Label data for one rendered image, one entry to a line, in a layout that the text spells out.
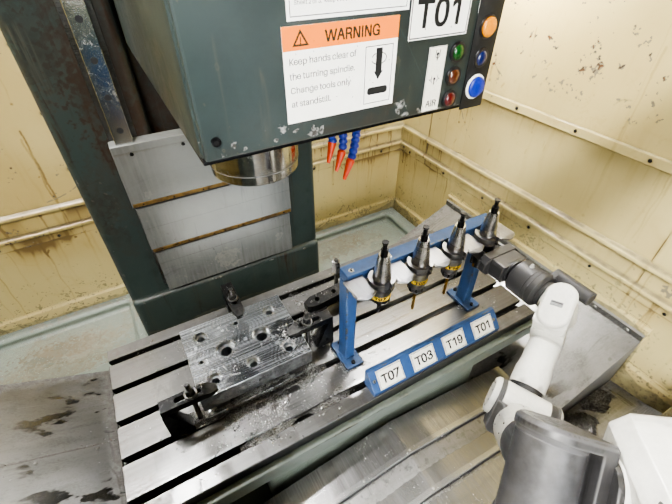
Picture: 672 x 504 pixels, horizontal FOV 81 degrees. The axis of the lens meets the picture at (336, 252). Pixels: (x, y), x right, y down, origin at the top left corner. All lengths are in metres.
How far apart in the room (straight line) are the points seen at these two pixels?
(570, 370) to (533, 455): 0.89
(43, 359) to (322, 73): 1.61
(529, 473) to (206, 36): 0.63
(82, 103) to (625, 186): 1.45
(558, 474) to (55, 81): 1.19
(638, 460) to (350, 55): 0.61
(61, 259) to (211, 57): 1.42
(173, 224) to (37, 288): 0.75
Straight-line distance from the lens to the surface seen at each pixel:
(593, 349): 1.52
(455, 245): 0.99
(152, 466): 1.09
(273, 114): 0.50
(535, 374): 0.94
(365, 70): 0.54
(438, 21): 0.60
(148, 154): 1.16
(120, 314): 1.90
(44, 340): 1.96
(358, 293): 0.87
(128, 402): 1.20
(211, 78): 0.46
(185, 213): 1.26
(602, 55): 1.38
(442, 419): 1.25
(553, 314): 0.96
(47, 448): 1.49
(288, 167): 0.69
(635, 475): 0.66
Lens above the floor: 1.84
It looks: 40 degrees down
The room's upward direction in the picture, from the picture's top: straight up
